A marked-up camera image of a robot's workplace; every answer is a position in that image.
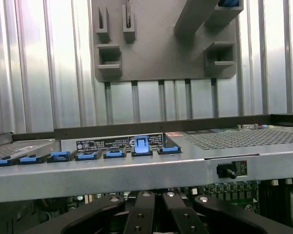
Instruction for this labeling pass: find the open black PC case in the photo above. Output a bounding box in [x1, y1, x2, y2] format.
[0, 113, 293, 234]

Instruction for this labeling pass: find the green motherboard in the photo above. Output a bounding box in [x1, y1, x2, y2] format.
[39, 179, 293, 220]

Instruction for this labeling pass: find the grey parts rack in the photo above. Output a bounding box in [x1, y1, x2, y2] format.
[91, 0, 245, 82]

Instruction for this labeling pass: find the green RAM stick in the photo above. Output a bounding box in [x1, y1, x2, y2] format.
[126, 0, 134, 29]

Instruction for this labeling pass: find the hard disk in blue caddy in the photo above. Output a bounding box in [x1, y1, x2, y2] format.
[218, 0, 244, 8]

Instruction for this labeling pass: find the black intrusion switch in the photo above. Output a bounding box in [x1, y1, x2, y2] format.
[216, 160, 249, 180]

